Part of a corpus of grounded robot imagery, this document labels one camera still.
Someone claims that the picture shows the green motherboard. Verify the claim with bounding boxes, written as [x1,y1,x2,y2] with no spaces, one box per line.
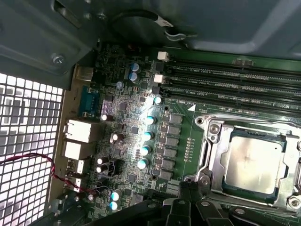
[63,42,301,226]

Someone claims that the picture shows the red black twisted wire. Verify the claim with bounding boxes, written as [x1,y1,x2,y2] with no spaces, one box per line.
[0,152,111,197]

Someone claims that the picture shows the grey open PC case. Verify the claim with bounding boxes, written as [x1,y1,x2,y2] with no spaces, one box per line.
[0,0,301,226]

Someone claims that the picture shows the blue serial port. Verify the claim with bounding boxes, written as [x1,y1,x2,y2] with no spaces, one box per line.
[78,85,104,118]

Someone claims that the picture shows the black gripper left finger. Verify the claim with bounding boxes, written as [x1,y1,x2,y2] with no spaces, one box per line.
[164,181,191,226]

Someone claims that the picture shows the black RAM slot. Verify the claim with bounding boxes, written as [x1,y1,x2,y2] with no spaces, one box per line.
[164,56,301,75]
[164,95,301,113]
[162,73,301,89]
[162,86,301,102]

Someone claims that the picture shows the silver CPU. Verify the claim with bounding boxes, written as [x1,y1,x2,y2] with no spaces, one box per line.
[222,131,289,196]

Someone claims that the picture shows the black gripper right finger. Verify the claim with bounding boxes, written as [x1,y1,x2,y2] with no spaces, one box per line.
[190,181,236,226]

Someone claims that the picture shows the silver ethernet port block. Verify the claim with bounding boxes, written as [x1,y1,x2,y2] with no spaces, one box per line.
[63,118,95,145]

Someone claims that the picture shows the silver rear port block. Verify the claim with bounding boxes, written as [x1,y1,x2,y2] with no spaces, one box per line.
[62,140,88,160]

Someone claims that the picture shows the CPU socket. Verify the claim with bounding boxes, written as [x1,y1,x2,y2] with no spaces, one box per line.
[181,112,301,212]

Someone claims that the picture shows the black looped cable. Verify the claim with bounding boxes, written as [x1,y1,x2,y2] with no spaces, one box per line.
[107,8,176,45]

